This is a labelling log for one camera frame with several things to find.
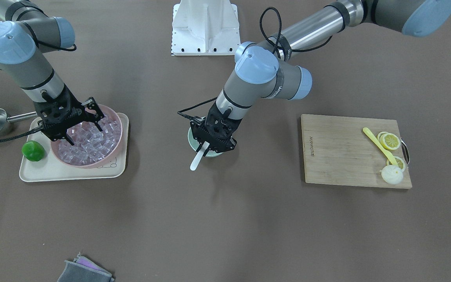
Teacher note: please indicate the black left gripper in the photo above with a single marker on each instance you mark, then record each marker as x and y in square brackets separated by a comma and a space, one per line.
[232, 144]

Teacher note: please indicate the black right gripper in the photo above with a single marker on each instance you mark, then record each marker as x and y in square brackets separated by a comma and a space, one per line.
[93, 110]

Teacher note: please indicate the white plastic spoon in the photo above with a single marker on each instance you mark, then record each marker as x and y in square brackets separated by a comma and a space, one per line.
[198, 158]

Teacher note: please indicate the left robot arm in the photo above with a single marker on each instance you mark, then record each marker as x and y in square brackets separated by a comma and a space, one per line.
[262, 69]

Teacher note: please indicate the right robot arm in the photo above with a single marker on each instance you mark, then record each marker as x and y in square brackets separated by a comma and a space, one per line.
[26, 33]

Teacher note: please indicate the pink bowl of ice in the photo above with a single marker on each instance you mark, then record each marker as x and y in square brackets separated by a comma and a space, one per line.
[91, 146]

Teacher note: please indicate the green ceramic bowl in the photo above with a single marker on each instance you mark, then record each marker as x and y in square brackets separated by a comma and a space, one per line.
[195, 144]

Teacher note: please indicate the beige rectangular tray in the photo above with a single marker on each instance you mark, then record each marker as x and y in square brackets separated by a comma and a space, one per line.
[52, 169]

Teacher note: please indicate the green lime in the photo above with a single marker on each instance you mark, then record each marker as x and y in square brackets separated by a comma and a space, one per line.
[33, 151]

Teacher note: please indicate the wooden cutting board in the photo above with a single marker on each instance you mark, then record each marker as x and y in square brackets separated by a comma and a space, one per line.
[336, 151]

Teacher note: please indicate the grey folded cloth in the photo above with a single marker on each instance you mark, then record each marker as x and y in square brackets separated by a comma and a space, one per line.
[83, 269]

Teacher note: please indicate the yellow plastic knife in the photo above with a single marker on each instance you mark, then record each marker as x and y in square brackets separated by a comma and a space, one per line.
[387, 154]

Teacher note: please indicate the lemon slice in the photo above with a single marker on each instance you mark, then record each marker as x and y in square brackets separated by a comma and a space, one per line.
[389, 140]
[401, 161]

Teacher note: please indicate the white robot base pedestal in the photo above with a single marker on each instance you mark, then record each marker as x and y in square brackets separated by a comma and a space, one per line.
[205, 28]

